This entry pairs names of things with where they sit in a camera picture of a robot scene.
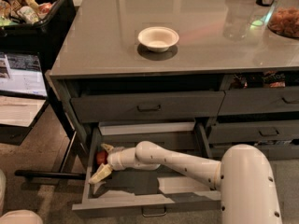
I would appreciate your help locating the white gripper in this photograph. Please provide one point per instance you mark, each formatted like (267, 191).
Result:
(116, 160)

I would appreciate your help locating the red apple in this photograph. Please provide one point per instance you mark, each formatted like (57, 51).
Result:
(101, 157)

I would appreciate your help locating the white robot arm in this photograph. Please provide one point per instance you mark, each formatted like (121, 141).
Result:
(243, 176)

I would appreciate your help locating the open grey middle drawer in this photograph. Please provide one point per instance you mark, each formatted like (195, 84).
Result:
(148, 193)

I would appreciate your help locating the grey top left drawer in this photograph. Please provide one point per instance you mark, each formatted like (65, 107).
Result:
(147, 106)

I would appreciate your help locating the grey middle right drawer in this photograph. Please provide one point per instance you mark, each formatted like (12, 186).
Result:
(254, 131)

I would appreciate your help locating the grey counter cabinet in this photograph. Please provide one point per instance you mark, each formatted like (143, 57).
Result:
(218, 39)

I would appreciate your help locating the grey top right drawer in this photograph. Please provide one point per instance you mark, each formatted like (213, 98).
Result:
(260, 100)

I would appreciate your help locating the grey bottom right drawer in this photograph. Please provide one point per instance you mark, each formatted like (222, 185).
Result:
(271, 152)

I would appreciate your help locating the chip bags in drawer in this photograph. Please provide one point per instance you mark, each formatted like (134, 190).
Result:
(269, 79)

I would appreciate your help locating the laptop screen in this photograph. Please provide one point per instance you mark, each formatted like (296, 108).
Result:
(21, 73)

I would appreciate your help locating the white paper bowl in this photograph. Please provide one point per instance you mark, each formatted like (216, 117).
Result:
(158, 39)

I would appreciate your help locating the black bin of snacks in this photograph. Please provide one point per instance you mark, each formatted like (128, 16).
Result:
(35, 25)

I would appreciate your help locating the glass jar of snacks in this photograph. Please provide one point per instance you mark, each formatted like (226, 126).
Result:
(285, 18)

